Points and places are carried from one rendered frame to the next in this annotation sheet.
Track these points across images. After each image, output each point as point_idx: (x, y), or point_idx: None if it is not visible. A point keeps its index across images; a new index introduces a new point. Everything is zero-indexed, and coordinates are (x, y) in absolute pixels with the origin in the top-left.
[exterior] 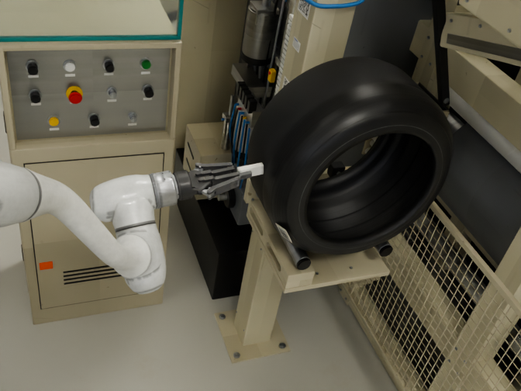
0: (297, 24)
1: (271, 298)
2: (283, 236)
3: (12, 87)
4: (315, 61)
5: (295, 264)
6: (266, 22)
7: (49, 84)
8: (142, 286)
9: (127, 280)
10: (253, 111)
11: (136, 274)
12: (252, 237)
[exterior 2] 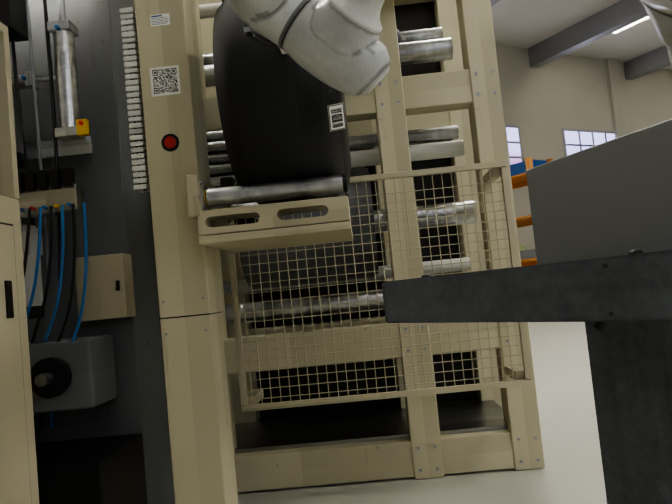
0: (150, 0)
1: (229, 436)
2: (333, 127)
3: None
4: (190, 32)
5: (341, 183)
6: (15, 98)
7: None
8: (387, 52)
9: (369, 49)
10: (74, 183)
11: (380, 25)
12: (170, 345)
